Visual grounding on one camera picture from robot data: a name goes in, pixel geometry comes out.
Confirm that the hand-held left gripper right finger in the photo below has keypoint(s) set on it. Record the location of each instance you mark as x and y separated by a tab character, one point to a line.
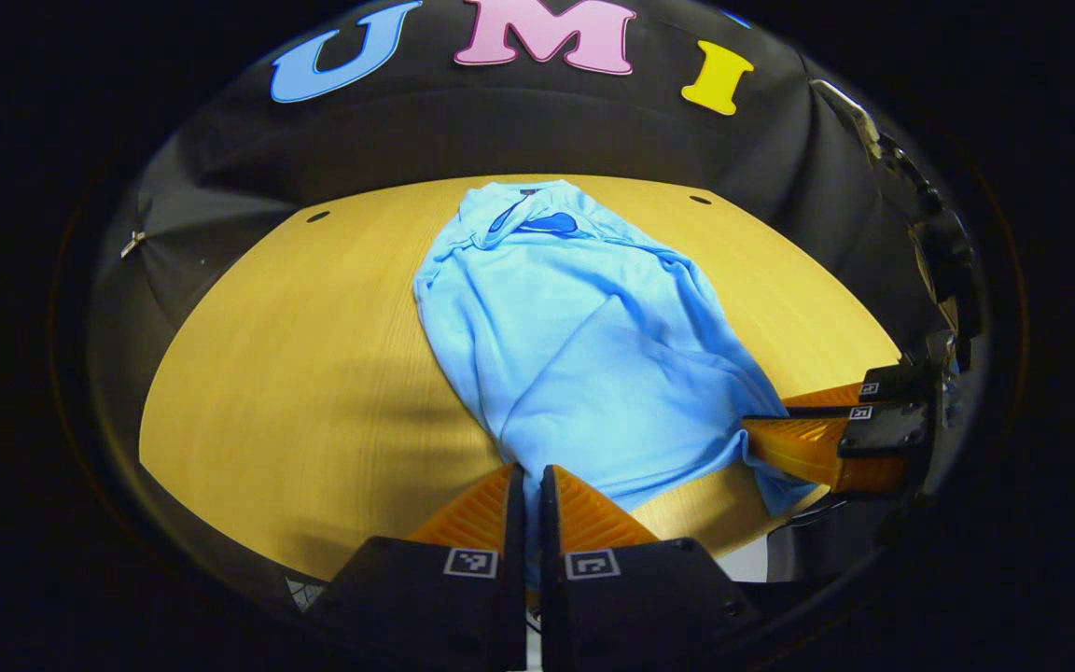
551	579

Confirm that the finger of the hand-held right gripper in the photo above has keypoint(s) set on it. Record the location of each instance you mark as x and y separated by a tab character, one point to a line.
883	434
892	383

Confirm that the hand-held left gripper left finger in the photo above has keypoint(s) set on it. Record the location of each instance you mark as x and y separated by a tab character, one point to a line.
515	579

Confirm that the light blue T-shirt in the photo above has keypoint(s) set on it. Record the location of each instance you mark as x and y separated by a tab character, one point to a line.
575	355

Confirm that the black backdrop cloth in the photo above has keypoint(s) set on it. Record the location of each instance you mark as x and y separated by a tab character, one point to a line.
547	121

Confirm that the small silver clip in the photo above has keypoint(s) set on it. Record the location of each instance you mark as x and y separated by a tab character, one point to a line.
132	244

